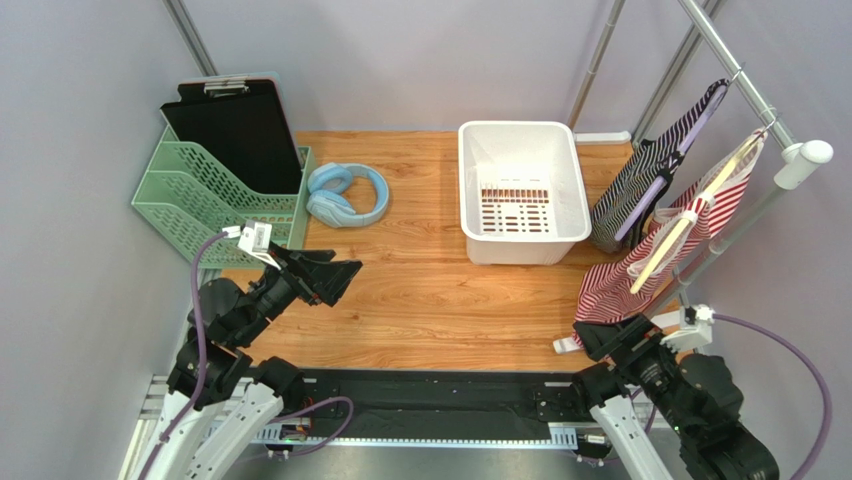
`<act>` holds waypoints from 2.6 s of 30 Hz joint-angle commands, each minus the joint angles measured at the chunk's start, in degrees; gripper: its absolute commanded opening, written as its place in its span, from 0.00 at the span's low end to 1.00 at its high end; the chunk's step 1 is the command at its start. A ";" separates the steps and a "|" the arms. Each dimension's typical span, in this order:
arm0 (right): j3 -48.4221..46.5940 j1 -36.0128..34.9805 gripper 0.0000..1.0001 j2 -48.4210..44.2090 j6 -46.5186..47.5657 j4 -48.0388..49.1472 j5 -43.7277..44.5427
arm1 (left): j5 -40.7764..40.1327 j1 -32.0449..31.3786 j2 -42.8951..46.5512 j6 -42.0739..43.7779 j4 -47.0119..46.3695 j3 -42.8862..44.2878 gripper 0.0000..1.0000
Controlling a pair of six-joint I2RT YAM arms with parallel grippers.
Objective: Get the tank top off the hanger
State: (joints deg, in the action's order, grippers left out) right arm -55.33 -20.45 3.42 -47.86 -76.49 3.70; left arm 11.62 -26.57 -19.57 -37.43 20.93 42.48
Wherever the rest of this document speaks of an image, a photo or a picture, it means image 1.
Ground black clipboard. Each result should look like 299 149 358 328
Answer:
160 72 304 195

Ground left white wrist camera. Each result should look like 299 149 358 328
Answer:
237 220 274 265

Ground cream hanger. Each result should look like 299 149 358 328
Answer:
630 113 781 294

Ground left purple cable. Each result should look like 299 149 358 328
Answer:
136 230 355 480

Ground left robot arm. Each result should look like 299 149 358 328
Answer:
131 244 363 479

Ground blue headphones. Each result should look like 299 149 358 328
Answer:
305 162 391 229

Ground red white striped tank top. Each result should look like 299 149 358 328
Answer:
574 130 765 323

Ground white plastic basket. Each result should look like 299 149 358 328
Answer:
458 120 592 265

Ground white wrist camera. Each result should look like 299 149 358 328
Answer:
653 304 715 353
237 220 274 265

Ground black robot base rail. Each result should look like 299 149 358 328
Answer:
136 367 660 461

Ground metal clothes rack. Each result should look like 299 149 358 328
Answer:
575 1 834 317

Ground lavender hanger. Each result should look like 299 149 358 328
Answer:
613 66 743 242

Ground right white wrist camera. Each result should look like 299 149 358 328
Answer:
653 304 715 353

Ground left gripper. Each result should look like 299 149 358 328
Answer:
234 239 363 345

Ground green file organizer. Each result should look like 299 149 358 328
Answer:
131 127 309 261

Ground black white striped tank top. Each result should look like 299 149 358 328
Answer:
590 78 731 254

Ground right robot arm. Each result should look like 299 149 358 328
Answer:
571 315 780 479

